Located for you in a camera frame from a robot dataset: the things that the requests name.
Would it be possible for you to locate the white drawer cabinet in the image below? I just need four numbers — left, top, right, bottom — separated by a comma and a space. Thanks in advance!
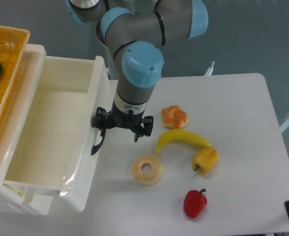
0, 44, 52, 215

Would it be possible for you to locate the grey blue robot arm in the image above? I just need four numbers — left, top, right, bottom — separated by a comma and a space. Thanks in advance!
66, 0, 209, 138

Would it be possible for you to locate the knotted bread roll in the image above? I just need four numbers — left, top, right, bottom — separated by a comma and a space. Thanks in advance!
161, 105, 189, 129

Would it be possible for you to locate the red bell pepper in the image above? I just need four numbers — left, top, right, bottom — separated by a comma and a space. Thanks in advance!
183, 188, 208, 219

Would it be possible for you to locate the beige donut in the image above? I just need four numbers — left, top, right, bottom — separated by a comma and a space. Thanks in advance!
130, 154, 163, 186

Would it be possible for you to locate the yellow bell pepper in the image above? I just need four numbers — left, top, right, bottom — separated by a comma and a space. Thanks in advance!
192, 146, 219, 175

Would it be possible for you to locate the black top drawer handle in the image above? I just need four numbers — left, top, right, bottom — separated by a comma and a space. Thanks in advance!
91, 140, 104, 156

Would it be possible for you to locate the yellow woven basket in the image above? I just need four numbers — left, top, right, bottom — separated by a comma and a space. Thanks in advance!
0, 25, 30, 120

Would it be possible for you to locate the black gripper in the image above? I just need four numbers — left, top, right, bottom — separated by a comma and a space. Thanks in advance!
91, 106, 154, 142

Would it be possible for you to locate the yellow banana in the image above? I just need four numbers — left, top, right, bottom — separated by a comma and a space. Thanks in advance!
155, 129, 212, 154

